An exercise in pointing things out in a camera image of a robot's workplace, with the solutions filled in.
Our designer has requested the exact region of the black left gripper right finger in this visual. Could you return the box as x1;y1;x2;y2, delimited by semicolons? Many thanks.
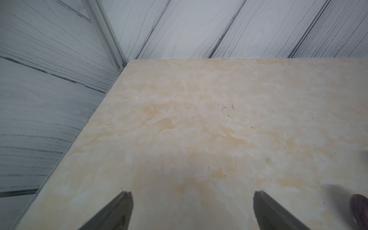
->
253;191;310;230

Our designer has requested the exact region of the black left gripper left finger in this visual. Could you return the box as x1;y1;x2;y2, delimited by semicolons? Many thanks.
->
79;191;134;230

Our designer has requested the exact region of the dark purple spoon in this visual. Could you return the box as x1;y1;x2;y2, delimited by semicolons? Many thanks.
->
349;194;368;230

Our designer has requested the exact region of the aluminium left corner post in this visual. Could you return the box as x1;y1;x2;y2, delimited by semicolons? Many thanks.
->
81;0;127;74

